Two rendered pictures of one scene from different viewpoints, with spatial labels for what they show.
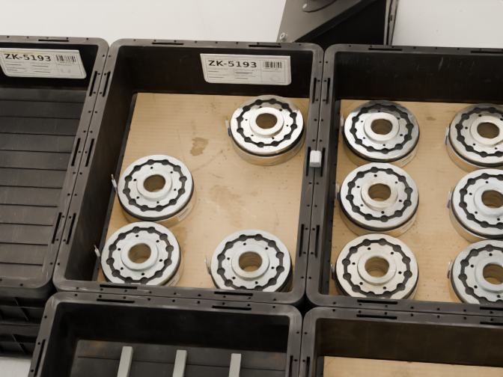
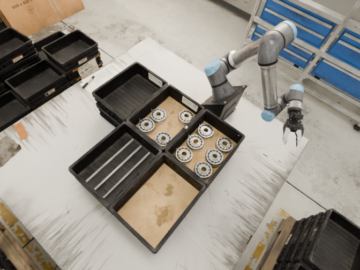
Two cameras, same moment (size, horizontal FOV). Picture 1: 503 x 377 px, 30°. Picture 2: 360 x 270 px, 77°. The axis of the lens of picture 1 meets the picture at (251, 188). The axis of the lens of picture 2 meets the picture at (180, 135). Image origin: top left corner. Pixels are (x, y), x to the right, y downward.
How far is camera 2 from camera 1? 33 cm
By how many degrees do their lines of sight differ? 10
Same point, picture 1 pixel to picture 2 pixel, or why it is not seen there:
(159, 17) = (188, 84)
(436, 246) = (199, 157)
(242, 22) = (202, 95)
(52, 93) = (155, 87)
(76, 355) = (124, 134)
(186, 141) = (171, 110)
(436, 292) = (192, 165)
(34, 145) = (144, 94)
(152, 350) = (136, 142)
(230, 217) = (167, 128)
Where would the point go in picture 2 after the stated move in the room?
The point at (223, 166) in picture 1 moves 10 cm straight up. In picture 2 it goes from (173, 119) to (174, 110)
